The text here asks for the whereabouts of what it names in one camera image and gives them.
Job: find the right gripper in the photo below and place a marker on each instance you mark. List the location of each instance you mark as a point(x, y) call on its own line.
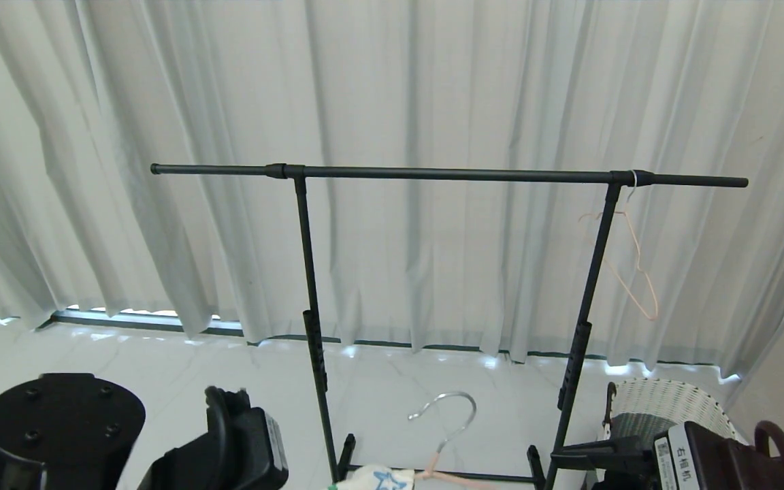
point(662, 466)

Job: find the pink clothes hanger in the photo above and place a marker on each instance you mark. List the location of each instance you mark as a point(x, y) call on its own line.
point(435, 459)
point(655, 306)

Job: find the cream printed shorts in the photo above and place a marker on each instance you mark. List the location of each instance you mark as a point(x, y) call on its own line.
point(371, 480)

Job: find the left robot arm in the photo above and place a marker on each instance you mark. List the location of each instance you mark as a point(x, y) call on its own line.
point(58, 435)

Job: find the white laundry basket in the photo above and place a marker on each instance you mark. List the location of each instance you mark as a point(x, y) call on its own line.
point(678, 401)

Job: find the black clothes rack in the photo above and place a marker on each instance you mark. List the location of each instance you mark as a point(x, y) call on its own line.
point(467, 174)

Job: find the white curtain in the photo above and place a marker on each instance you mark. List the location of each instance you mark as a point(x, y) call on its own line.
point(399, 82)

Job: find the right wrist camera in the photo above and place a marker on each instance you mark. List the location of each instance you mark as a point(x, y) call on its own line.
point(719, 456)

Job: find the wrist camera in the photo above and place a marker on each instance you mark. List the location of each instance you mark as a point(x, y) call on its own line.
point(256, 449)
point(719, 456)

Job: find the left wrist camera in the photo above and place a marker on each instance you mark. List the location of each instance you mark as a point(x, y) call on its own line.
point(256, 449)

